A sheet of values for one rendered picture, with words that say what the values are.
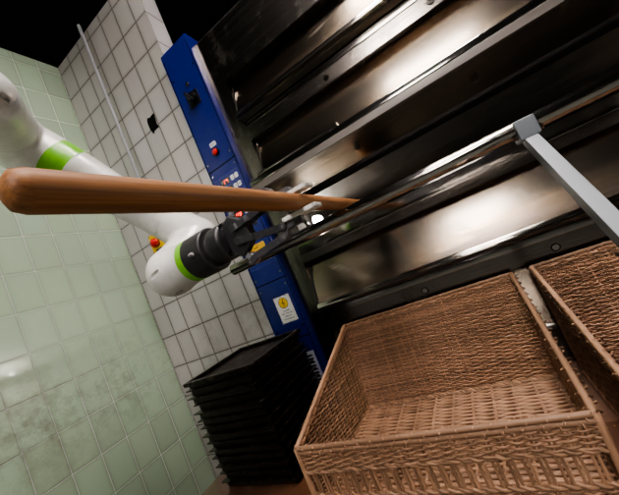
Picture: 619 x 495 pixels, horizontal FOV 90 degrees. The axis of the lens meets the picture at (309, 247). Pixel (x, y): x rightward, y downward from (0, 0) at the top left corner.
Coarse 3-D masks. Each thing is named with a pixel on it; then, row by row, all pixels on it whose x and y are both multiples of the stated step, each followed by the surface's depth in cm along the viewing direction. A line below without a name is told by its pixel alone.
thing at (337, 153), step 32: (576, 0) 68; (608, 0) 71; (512, 32) 71; (544, 32) 75; (576, 32) 79; (448, 64) 77; (480, 64) 78; (512, 64) 83; (416, 96) 82; (448, 96) 88; (352, 128) 89; (384, 128) 93; (416, 128) 99; (320, 160) 99; (352, 160) 106
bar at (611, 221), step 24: (576, 96) 50; (600, 96) 50; (528, 120) 53; (552, 120) 53; (480, 144) 57; (504, 144) 56; (528, 144) 53; (432, 168) 61; (552, 168) 47; (384, 192) 65; (576, 192) 43; (336, 216) 70; (600, 216) 39; (240, 264) 83
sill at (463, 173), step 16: (608, 96) 76; (576, 112) 79; (592, 112) 78; (608, 112) 77; (544, 128) 82; (560, 128) 81; (576, 128) 80; (512, 144) 86; (480, 160) 89; (496, 160) 88; (448, 176) 93; (464, 176) 91; (416, 192) 98; (432, 192) 96; (384, 208) 102; (400, 208) 100; (352, 224) 107; (368, 224) 105; (320, 240) 113
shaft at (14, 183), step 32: (0, 192) 19; (32, 192) 19; (64, 192) 20; (96, 192) 22; (128, 192) 24; (160, 192) 27; (192, 192) 30; (224, 192) 35; (256, 192) 41; (288, 192) 50
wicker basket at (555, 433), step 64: (384, 320) 103; (448, 320) 93; (512, 320) 85; (320, 384) 85; (384, 384) 100; (448, 384) 91; (512, 384) 82; (576, 384) 49; (320, 448) 65; (384, 448) 59; (448, 448) 54; (512, 448) 49; (576, 448) 46
